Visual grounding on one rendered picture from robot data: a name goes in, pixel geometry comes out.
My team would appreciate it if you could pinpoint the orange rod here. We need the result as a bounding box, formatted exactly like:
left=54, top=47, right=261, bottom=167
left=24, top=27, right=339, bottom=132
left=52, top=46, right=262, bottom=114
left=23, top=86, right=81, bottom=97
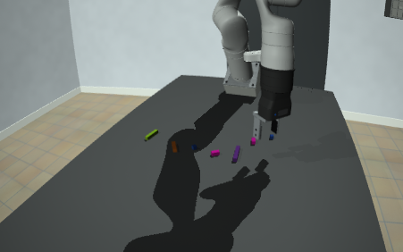
left=172, top=141, right=177, bottom=153

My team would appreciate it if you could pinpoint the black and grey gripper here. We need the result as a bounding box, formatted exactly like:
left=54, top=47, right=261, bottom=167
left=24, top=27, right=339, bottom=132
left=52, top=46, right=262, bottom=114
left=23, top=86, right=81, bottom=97
left=243, top=43, right=295, bottom=140

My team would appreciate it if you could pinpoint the purple rod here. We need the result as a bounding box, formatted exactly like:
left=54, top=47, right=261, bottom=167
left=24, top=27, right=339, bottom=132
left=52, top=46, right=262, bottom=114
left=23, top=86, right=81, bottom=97
left=233, top=146, right=240, bottom=162

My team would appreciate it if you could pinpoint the lime green rod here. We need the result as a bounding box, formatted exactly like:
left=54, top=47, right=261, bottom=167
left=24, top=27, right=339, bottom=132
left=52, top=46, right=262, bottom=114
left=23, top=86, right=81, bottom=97
left=145, top=130, right=158, bottom=140

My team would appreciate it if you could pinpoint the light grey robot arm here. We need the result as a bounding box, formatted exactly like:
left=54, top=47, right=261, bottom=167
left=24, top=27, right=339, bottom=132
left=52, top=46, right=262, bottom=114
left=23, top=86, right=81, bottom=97
left=213, top=0, right=302, bottom=82

